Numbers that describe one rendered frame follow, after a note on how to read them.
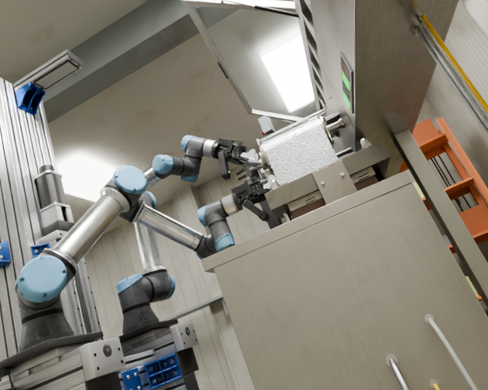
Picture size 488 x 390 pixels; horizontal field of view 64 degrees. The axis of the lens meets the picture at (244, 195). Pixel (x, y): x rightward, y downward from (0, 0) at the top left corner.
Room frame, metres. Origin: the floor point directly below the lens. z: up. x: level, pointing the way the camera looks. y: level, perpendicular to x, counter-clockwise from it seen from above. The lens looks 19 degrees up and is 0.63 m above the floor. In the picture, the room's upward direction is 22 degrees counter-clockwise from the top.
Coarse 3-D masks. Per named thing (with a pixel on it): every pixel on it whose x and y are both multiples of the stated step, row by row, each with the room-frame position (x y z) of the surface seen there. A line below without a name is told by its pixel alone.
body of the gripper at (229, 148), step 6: (216, 144) 1.44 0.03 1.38; (222, 144) 1.45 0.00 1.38; (228, 144) 1.45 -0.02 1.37; (234, 144) 1.46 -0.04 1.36; (240, 144) 1.42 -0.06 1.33; (216, 150) 1.45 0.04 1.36; (222, 150) 1.45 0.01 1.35; (228, 150) 1.43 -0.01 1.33; (234, 150) 1.44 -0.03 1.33; (240, 150) 1.44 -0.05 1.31; (216, 156) 1.47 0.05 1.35; (228, 156) 1.43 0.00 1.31; (234, 162) 1.49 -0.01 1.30; (240, 162) 1.47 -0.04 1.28
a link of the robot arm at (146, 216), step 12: (144, 204) 1.37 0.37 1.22; (120, 216) 1.35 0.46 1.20; (132, 216) 1.35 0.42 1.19; (144, 216) 1.37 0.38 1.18; (156, 216) 1.40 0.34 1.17; (156, 228) 1.41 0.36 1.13; (168, 228) 1.42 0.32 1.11; (180, 228) 1.44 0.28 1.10; (180, 240) 1.46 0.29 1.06; (192, 240) 1.47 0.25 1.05; (204, 240) 1.49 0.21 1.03; (204, 252) 1.51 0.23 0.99; (216, 252) 1.50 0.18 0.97
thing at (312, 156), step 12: (312, 144) 1.36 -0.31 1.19; (324, 144) 1.36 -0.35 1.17; (288, 156) 1.38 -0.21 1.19; (300, 156) 1.37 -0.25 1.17; (312, 156) 1.37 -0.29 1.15; (324, 156) 1.36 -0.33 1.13; (336, 156) 1.35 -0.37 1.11; (276, 168) 1.39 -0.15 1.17; (288, 168) 1.38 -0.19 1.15; (300, 168) 1.38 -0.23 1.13; (312, 168) 1.37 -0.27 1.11; (288, 180) 1.38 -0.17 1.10
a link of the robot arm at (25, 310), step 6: (18, 294) 1.09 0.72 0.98; (18, 300) 1.13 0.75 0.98; (60, 300) 1.19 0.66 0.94; (24, 306) 1.11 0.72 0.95; (48, 306) 1.13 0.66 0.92; (54, 306) 1.15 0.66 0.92; (60, 306) 1.18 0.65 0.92; (24, 312) 1.12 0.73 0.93; (30, 312) 1.12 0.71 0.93; (36, 312) 1.12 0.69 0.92
